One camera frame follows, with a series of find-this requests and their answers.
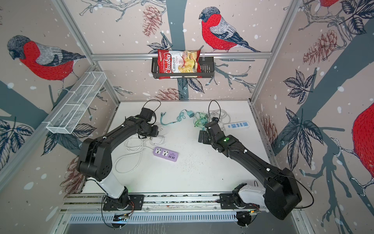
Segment purple power socket strip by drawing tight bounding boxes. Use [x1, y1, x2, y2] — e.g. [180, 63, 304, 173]
[153, 147, 179, 162]

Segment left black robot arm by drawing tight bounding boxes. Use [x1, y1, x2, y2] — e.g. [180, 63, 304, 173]
[77, 114, 158, 199]

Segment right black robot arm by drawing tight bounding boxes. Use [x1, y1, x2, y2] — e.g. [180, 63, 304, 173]
[198, 121, 302, 220]

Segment green charger adapter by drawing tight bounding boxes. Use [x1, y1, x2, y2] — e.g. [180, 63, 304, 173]
[195, 117, 207, 128]

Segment white power strip blue outlets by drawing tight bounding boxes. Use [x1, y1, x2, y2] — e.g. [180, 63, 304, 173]
[224, 121, 250, 130]

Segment teal charger adapter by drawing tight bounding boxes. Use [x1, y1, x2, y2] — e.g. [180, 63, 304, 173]
[186, 111, 195, 118]

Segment red cassava chips bag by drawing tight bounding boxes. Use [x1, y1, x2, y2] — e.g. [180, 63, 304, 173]
[157, 50, 201, 79]

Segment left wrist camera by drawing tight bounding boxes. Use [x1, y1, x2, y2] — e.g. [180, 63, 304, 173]
[139, 107, 156, 122]

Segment grey power strip cord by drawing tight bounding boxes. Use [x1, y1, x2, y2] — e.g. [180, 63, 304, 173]
[206, 109, 232, 126]

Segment teal multi-head cable left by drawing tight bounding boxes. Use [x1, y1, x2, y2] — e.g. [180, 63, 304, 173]
[159, 110, 188, 127]

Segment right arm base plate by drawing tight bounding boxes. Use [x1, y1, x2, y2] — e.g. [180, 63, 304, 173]
[216, 193, 260, 211]

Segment black wall basket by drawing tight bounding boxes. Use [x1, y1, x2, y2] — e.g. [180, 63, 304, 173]
[151, 57, 215, 79]

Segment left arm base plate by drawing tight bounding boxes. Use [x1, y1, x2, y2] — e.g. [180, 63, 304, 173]
[102, 194, 145, 212]

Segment white wire mesh basket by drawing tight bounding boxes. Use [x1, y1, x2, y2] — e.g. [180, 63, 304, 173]
[46, 71, 107, 134]

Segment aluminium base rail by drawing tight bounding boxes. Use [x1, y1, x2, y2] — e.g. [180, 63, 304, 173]
[60, 192, 270, 214]

